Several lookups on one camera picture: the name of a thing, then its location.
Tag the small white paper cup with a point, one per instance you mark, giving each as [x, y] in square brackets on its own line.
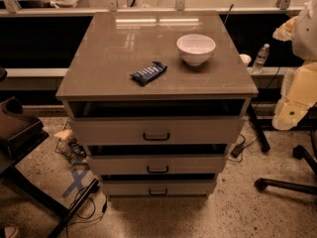
[246, 59]

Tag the grey drawer cabinet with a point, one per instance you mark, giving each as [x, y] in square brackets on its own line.
[98, 84]

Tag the white bowl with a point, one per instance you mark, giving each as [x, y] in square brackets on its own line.
[195, 49]

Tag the wire basket with items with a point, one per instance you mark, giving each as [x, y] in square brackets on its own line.
[68, 146]

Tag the grey top drawer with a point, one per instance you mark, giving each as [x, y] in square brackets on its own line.
[141, 131]

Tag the grey middle drawer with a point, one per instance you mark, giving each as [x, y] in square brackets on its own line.
[156, 165]

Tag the black chair on left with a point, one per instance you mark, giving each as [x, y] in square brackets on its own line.
[19, 136]

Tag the blue snack bar wrapper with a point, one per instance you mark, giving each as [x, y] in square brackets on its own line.
[149, 73]

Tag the grey bottom drawer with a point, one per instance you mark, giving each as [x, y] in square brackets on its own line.
[146, 188]

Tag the grey drawer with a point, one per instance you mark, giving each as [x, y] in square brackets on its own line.
[146, 188]
[141, 131]
[156, 165]

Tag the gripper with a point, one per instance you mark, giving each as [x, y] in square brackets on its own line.
[306, 37]

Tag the clear plastic water bottle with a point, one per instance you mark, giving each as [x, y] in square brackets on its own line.
[260, 59]

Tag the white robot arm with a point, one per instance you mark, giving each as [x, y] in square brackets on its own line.
[299, 87]

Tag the black power adapter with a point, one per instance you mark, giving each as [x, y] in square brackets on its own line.
[237, 151]

